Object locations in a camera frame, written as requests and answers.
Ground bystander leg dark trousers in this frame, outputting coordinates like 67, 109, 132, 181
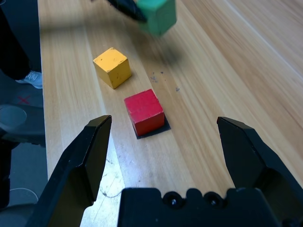
0, 0, 31, 81

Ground yellow wooden block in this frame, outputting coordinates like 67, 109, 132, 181
92, 47, 132, 90

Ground green wooden block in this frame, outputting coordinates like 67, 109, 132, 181
136, 0, 178, 36

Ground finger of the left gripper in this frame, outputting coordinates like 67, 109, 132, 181
91, 0, 148, 24

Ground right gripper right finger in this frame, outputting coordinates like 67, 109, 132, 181
217, 116, 303, 224

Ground black square mat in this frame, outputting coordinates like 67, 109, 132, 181
135, 115, 172, 140

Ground red wooden block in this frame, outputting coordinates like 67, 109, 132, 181
124, 88, 165, 137

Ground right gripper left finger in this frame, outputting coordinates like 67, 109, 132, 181
25, 115, 112, 227

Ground grey robot right leg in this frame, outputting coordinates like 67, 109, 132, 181
0, 105, 45, 148

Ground white sneaker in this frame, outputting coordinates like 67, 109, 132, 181
15, 70, 43, 90

